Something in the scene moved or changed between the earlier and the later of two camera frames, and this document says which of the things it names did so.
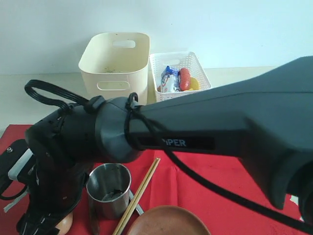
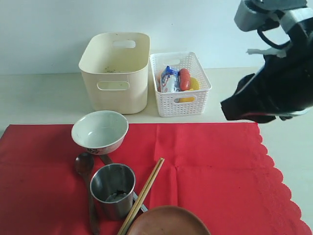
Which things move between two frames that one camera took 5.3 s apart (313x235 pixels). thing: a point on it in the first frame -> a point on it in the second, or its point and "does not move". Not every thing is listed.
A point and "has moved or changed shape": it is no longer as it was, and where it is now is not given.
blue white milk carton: (169, 80) does not move
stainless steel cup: (108, 187) has moved or changed shape
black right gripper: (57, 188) -> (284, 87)
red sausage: (184, 80) does not move
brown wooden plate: (167, 220) does not move
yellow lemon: (194, 84) does not move
